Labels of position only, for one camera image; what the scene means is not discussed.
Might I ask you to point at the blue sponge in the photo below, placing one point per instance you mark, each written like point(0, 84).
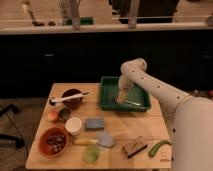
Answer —
point(94, 124)

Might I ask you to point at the green plastic tray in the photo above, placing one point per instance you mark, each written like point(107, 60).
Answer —
point(108, 92)

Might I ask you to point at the white handled spatula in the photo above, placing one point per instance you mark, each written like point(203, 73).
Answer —
point(53, 101)

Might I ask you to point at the green cucumber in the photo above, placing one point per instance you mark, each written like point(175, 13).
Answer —
point(153, 151)

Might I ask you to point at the yellow handled brush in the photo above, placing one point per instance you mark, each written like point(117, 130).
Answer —
point(85, 141)

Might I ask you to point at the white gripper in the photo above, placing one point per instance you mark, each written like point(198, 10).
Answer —
point(124, 85)

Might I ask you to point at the brown wooden block brush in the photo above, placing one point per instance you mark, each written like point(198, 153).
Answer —
point(135, 146)

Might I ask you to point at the silver metal fork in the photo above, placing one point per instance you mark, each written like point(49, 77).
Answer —
point(133, 103)

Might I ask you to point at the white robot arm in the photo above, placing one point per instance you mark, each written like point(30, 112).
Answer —
point(192, 144)

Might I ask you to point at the orange peach fruit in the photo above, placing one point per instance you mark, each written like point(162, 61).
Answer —
point(52, 116)

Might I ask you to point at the wooden folding table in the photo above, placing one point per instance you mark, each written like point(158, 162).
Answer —
point(123, 126)

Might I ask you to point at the white round cup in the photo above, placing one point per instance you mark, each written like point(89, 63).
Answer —
point(73, 125)

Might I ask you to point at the orange bowl with nuts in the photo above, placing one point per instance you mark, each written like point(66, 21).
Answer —
point(53, 142)

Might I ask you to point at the light green cup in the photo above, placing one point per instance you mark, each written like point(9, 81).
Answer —
point(91, 154)

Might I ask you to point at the grey blue cloth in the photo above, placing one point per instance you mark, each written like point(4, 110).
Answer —
point(105, 139)

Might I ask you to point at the small dark green cup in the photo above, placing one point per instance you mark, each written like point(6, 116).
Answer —
point(64, 114)

